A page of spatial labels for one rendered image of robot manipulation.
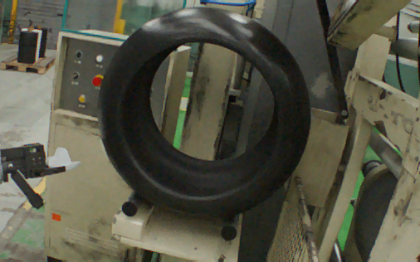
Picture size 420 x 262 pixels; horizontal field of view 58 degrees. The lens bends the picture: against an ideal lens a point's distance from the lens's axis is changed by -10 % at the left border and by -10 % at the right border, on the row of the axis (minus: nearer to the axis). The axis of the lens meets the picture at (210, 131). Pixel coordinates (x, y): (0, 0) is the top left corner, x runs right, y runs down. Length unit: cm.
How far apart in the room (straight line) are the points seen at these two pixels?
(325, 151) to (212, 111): 40
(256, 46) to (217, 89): 42
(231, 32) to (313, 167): 58
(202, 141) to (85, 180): 76
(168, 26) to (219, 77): 41
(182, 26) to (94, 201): 121
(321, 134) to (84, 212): 123
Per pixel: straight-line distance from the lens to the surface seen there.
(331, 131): 135
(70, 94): 196
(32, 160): 107
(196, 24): 101
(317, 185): 140
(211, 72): 137
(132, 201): 115
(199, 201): 110
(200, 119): 140
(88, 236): 214
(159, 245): 119
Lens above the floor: 145
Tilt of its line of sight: 16 degrees down
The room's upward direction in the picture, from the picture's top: 11 degrees clockwise
